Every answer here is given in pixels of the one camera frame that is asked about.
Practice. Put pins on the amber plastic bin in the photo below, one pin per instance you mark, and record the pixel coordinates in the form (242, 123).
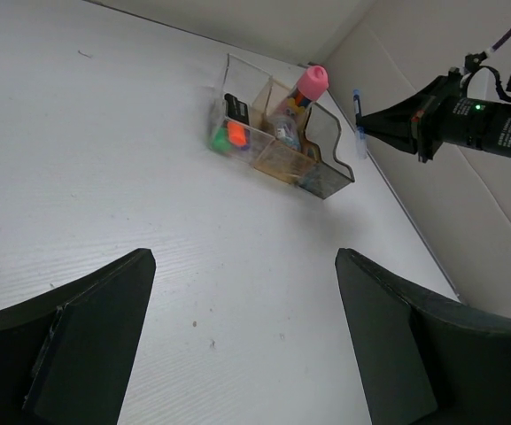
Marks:
(271, 156)

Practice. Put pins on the purple highlighter marker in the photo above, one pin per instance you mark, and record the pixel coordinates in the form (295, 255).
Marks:
(243, 139)

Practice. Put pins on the grey smoked plastic bin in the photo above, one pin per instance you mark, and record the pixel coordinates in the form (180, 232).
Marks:
(320, 139)

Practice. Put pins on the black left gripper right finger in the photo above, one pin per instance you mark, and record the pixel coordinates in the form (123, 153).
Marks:
(423, 358)

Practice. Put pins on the clear jar of paper clips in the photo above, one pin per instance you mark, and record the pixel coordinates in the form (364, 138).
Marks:
(286, 131)

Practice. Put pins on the orange highlighter marker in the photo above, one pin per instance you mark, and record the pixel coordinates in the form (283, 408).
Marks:
(238, 123)

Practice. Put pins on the pink capped patterned tube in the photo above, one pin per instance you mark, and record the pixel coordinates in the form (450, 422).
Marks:
(312, 84)

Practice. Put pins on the green highlighter marker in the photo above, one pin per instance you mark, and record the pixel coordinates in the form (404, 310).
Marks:
(220, 142)

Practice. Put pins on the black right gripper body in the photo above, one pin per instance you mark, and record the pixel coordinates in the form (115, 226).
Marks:
(430, 110)

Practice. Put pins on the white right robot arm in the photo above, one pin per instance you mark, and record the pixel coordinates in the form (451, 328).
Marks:
(477, 124)

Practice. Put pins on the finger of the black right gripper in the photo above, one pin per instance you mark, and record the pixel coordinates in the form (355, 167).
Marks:
(397, 115)
(398, 137)

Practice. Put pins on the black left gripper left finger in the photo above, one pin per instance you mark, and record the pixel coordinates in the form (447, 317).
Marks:
(66, 356)

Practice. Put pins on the clear plastic bin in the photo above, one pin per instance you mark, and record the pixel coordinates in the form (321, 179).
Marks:
(243, 80)

